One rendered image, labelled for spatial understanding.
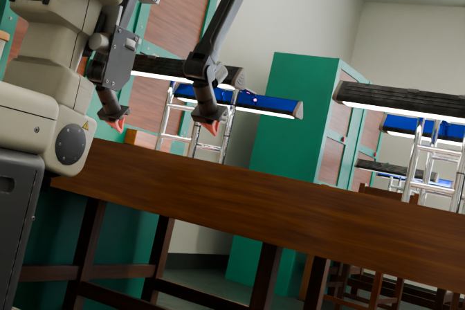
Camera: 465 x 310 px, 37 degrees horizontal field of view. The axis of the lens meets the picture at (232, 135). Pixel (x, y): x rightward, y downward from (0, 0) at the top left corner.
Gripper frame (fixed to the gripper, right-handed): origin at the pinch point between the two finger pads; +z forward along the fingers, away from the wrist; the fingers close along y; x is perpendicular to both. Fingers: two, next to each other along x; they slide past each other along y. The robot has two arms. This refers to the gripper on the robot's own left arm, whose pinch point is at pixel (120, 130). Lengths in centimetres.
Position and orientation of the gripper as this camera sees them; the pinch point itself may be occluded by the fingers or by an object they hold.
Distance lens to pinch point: 245.0
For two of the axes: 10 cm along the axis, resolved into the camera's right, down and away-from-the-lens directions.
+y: -8.6, -1.7, 4.8
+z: 2.0, 7.6, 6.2
